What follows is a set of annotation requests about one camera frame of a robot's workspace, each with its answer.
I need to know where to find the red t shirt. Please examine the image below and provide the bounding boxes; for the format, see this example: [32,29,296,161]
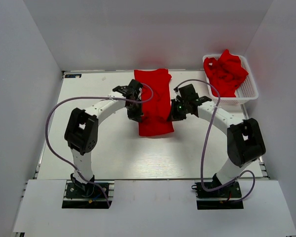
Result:
[134,69,174,137]

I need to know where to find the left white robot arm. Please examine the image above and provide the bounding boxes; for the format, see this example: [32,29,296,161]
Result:
[64,79,144,197]

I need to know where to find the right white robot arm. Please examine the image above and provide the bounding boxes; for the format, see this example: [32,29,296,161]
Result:
[169,84,266,197]

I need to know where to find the red shirts pile in basket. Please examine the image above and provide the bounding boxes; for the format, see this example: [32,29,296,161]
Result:
[203,49,249,98]

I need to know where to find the white plastic basket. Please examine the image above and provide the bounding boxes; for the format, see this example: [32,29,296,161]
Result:
[202,53,259,105]

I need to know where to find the blue label sticker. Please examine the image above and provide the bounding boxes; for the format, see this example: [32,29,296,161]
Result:
[65,74,82,79]

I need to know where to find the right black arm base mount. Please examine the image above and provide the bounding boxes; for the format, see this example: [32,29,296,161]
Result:
[191,182,244,210]

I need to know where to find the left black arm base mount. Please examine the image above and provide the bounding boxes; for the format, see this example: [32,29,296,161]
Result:
[62,181,109,209]

